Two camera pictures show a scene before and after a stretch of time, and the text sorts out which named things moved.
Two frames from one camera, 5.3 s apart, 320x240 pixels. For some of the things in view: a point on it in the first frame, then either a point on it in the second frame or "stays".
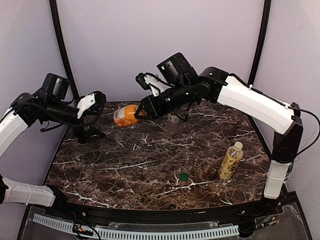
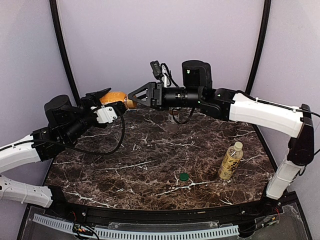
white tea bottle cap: [238, 146] stays
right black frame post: [266, 14] stays
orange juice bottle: [125, 117] → [109, 97]
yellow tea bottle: [231, 161] stays
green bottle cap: [184, 176] stays
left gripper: [88, 129] → [90, 104]
